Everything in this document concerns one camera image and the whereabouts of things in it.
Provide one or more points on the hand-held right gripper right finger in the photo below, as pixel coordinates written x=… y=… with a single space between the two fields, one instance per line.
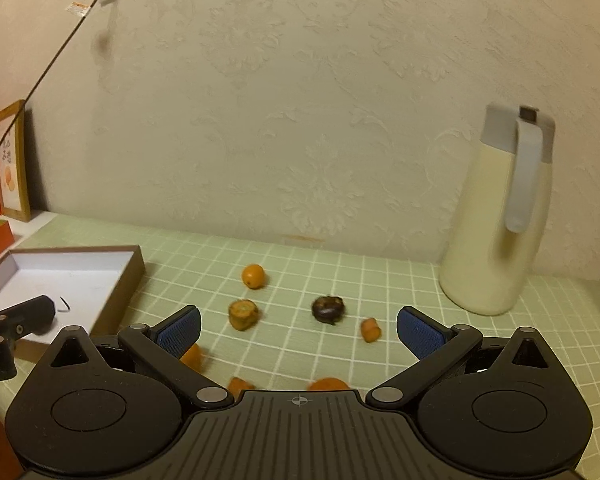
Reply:
x=420 y=335

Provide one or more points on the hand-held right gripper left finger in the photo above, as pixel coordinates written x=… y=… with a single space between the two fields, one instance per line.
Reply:
x=180 y=332

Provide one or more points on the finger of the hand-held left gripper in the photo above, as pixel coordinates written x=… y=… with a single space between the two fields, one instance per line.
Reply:
x=27 y=315

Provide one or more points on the small carrot piece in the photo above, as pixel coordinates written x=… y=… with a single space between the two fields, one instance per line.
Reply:
x=371 y=330

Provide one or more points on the white box with brown rim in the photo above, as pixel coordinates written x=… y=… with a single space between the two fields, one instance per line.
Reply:
x=80 y=280

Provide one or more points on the large carrot chunk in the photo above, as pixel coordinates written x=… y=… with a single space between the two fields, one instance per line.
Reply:
x=243 y=314

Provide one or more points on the round orange mandarin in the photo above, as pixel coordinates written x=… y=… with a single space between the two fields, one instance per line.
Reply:
x=328 y=385

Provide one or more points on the orange carrot piece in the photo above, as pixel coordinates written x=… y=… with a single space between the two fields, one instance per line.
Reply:
x=194 y=358
x=240 y=386

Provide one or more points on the small orange kumquat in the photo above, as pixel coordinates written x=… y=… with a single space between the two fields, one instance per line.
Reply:
x=253 y=276

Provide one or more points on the dark brown mangosteen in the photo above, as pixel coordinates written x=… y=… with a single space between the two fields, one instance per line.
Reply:
x=328 y=309

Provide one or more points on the cream thermos jug grey lid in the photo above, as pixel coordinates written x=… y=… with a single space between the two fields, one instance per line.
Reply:
x=485 y=240

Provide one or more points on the green checked tablecloth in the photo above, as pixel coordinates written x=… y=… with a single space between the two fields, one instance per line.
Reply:
x=305 y=270

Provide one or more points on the wooden picture frame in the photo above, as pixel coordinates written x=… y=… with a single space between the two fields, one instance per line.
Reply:
x=12 y=170

